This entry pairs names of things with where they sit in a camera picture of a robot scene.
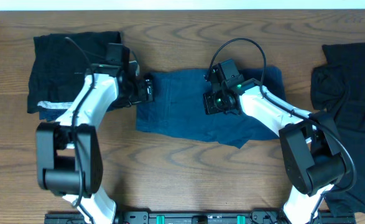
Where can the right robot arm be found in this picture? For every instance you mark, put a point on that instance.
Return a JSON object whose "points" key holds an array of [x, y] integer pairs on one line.
{"points": [[315, 159]]}

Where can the folded black shorts white trim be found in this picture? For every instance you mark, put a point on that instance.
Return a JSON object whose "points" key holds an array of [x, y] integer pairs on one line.
{"points": [[58, 72]]}

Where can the black garment pile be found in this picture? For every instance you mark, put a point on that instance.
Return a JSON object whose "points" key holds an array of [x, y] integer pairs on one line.
{"points": [[339, 88]]}

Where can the blue denim shorts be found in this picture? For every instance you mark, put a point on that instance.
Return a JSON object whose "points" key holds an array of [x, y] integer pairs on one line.
{"points": [[178, 111]]}

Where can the black mounting rail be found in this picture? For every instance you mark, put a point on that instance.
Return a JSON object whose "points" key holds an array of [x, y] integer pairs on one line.
{"points": [[255, 217]]}

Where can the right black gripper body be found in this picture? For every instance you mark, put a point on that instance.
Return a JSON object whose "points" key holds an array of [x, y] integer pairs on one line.
{"points": [[216, 102]]}

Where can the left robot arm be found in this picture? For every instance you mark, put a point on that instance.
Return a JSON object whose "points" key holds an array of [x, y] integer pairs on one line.
{"points": [[69, 162]]}

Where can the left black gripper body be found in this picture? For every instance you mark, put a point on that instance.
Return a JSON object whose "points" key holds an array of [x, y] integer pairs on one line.
{"points": [[137, 93]]}

